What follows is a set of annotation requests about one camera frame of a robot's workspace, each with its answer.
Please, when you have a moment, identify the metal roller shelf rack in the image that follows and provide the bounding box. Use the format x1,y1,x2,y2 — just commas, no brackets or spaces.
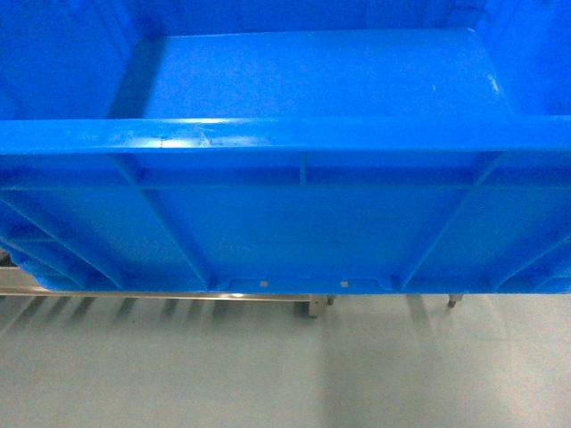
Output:
1,256,473,336

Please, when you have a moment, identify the large blue plastic crate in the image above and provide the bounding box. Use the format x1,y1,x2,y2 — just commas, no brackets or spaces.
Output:
1,1,570,294

